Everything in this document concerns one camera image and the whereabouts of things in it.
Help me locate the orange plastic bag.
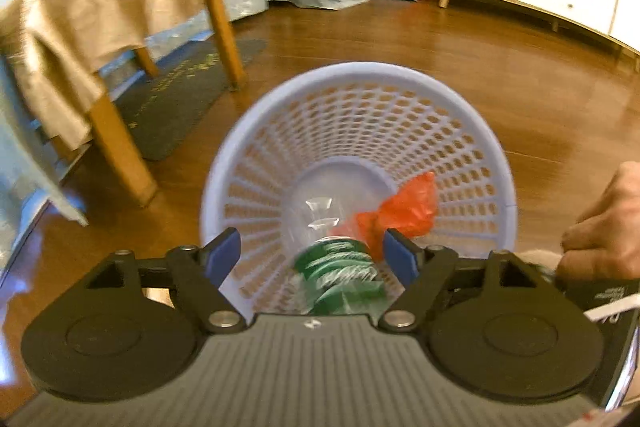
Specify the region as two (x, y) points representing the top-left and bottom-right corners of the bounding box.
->
(342, 172), (438, 265)

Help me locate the clear bottle with green label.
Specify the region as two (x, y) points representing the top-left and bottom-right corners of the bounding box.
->
(285, 194), (393, 316)

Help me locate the lavender plastic mesh basket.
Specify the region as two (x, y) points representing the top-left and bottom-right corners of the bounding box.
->
(200, 61), (518, 319)

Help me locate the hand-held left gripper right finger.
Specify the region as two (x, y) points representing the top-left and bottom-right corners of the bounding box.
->
(377, 228), (544, 333)

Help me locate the wooden chair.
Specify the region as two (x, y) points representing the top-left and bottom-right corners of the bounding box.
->
(47, 0), (247, 208)

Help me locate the person's right hand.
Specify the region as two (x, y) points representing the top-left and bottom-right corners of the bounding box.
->
(557, 161), (640, 283)

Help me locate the dark grey door mat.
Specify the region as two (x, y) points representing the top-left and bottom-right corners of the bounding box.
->
(112, 38), (268, 162)

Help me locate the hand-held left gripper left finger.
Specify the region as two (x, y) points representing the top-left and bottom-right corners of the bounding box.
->
(85, 228), (248, 333)

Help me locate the tan chair cover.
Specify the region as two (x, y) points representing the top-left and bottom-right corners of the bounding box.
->
(0, 0), (216, 152)

